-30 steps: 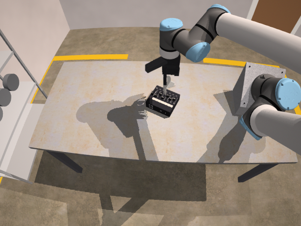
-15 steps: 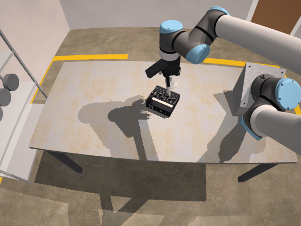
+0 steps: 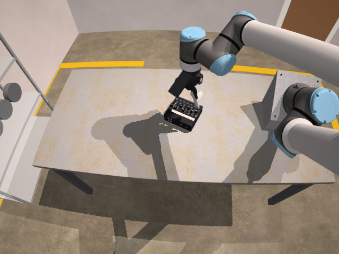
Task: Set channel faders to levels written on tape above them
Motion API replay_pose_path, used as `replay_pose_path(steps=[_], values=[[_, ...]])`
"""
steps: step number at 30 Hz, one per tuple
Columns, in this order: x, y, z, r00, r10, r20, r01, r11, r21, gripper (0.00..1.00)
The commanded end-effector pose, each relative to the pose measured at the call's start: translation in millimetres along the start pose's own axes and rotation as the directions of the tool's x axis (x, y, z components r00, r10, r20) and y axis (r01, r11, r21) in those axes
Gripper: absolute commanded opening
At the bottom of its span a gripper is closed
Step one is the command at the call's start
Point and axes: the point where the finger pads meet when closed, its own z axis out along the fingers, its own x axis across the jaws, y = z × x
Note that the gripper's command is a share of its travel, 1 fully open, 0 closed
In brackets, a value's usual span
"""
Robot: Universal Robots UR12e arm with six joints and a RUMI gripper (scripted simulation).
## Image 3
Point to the black lighting desk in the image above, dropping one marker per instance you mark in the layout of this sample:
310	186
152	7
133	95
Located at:
183	113

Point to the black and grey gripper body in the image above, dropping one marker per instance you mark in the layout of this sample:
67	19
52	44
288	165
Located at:
195	79

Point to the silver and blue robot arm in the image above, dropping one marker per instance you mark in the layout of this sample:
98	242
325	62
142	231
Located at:
314	106

